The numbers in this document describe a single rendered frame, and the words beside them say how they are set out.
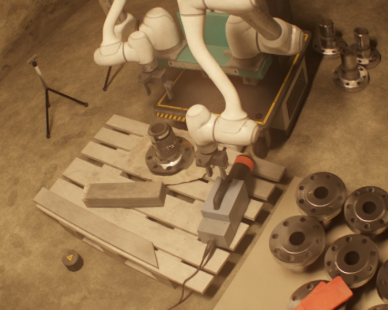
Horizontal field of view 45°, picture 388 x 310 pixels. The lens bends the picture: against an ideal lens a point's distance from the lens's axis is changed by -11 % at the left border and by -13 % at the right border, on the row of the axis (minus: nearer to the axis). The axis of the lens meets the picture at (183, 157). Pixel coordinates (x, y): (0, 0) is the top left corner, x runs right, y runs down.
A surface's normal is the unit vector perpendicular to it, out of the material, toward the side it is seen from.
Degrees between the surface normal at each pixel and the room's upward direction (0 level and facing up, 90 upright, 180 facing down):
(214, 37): 90
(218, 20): 90
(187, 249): 0
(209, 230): 0
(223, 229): 0
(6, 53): 90
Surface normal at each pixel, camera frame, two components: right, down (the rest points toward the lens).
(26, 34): 0.79, 0.27
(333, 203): -0.26, -0.66
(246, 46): -0.35, 0.75
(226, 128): -0.51, 0.26
